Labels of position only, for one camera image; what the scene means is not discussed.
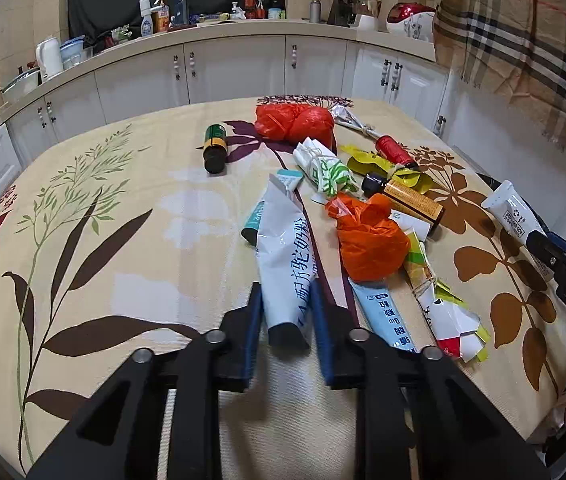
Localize white tube green text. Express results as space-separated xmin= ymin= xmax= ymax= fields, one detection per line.
xmin=479 ymin=180 xmax=554 ymax=281

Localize white blue package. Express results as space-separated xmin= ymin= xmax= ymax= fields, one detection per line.
xmin=349 ymin=280 xmax=417 ymax=352

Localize amber bottle black cap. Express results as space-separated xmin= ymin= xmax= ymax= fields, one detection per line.
xmin=361 ymin=172 xmax=445 ymax=229

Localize orange plastic bag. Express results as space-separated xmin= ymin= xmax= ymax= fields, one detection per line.
xmin=325 ymin=193 xmax=410 ymax=283

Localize red cylinder tube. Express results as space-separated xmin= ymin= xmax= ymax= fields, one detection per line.
xmin=375 ymin=136 xmax=417 ymax=169

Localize yellow snack wrapper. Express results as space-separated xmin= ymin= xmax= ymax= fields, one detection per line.
xmin=338 ymin=144 xmax=435 ymax=194

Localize large white blue tube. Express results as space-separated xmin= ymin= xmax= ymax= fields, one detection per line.
xmin=256 ymin=176 xmax=317 ymax=353

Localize green white striped wrapper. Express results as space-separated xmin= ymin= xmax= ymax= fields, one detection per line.
xmin=293 ymin=138 xmax=359 ymax=198

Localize red plastic bag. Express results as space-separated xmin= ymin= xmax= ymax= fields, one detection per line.
xmin=255 ymin=103 xmax=334 ymax=148

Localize white lower kitchen cabinets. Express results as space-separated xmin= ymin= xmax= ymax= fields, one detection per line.
xmin=0 ymin=34 xmax=453 ymax=241

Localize floral beige tablecloth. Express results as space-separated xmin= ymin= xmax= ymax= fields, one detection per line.
xmin=0 ymin=100 xmax=566 ymax=473

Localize beige plaid scarf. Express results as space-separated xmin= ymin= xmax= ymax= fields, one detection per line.
xmin=433 ymin=0 xmax=566 ymax=156

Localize red white rice cooker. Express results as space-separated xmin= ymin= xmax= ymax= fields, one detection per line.
xmin=386 ymin=2 xmax=436 ymax=44

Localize white blender jug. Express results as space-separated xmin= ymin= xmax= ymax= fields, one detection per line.
xmin=353 ymin=0 xmax=382 ymax=30

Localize black knife block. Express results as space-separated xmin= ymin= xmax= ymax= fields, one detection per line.
xmin=327 ymin=0 xmax=356 ymax=27

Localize green yellow black bottle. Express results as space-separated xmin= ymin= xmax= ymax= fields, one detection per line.
xmin=203 ymin=124 xmax=228 ymax=174

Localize grey steel thermos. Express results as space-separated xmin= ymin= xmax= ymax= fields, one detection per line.
xmin=309 ymin=0 xmax=322 ymax=24

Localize dark red sauce bottle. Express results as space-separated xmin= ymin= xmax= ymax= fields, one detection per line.
xmin=244 ymin=0 xmax=257 ymax=20

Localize clear plastic food container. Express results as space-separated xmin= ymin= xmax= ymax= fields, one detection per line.
xmin=59 ymin=36 xmax=84 ymax=70

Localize white electric kettle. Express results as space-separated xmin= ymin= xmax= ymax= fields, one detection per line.
xmin=36 ymin=36 xmax=64 ymax=81

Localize orange dish soap bottle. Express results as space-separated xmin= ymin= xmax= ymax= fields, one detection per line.
xmin=154 ymin=0 xmax=170 ymax=32

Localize white blue spray bottle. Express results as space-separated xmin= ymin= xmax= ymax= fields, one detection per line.
xmin=138 ymin=0 xmax=154 ymax=37

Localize chrome sink faucet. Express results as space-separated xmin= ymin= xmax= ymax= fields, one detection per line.
xmin=154 ymin=0 xmax=190 ymax=30

